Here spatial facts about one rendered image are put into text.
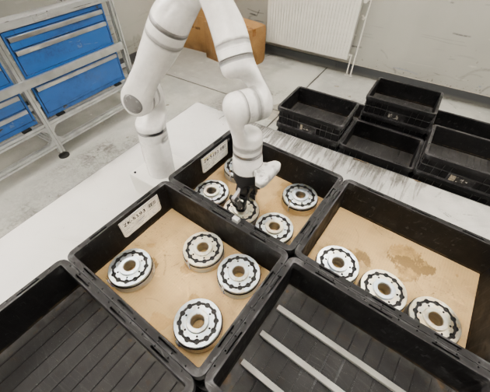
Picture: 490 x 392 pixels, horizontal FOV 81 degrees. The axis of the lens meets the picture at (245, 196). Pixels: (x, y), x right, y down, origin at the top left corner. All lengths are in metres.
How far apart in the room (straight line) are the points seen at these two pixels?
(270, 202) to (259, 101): 0.36
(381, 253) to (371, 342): 0.23
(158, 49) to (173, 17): 0.08
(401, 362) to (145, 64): 0.86
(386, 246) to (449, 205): 0.45
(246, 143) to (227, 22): 0.23
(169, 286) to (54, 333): 0.25
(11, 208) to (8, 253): 1.33
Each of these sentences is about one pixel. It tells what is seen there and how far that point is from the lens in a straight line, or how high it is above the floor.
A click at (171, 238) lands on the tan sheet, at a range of 0.81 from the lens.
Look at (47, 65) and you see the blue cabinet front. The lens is 2.51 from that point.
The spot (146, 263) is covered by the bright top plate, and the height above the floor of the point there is 0.86.
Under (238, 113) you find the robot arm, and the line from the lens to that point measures 0.58.
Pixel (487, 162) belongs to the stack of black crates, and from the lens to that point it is 1.97.
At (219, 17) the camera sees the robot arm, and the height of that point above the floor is 1.32.
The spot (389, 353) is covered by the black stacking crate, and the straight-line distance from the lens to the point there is 0.74.
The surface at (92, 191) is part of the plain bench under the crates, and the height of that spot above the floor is 0.70.
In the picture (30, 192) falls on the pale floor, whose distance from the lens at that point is 2.53.
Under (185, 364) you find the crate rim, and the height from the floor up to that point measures 0.93.
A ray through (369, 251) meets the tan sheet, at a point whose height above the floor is 0.83.
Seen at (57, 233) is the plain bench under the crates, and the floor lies 0.70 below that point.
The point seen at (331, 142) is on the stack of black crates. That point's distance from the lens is 1.73.
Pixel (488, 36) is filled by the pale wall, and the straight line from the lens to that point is 3.51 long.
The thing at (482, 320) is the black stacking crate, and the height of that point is 0.87.
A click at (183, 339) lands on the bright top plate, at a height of 0.86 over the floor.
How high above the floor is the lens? 1.48
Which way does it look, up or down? 48 degrees down
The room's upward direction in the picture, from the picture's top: straight up
